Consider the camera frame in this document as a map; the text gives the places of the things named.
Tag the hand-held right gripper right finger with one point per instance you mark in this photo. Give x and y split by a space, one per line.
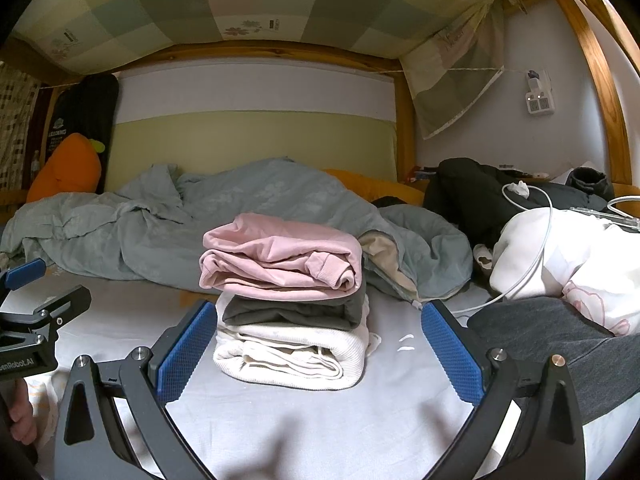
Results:
450 355

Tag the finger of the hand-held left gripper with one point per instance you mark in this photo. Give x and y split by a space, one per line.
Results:
22 272
67 305

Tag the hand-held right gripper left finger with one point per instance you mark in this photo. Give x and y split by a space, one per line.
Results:
182 355

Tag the pink sweatshirt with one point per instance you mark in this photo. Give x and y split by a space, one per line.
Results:
280 255

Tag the person's left hand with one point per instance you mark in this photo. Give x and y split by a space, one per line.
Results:
22 417

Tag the dark grey cloth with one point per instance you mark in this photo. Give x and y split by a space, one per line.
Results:
550 325

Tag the grey-green quilt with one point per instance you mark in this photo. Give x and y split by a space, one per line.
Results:
150 230

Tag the orange carrot plush toy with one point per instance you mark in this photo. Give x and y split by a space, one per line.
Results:
70 167

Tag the cream folded garment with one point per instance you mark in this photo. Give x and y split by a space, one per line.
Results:
300 350

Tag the dark grey folded garment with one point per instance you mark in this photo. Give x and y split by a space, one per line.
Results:
300 312

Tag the patterned curtain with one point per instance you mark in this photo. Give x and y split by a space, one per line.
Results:
17 120

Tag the white padded jacket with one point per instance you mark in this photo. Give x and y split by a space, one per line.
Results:
575 255

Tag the black jacket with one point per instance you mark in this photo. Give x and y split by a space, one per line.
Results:
465 190

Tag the black bag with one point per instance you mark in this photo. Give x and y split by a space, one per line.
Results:
85 110

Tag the clear plastic hanger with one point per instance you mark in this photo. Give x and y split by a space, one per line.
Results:
605 216

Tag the checked canopy cloth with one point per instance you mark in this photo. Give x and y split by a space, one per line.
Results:
250 0

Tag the wooden bed frame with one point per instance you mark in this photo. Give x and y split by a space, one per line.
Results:
405 125

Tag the white wall power socket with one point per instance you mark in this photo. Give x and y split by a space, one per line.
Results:
539 97

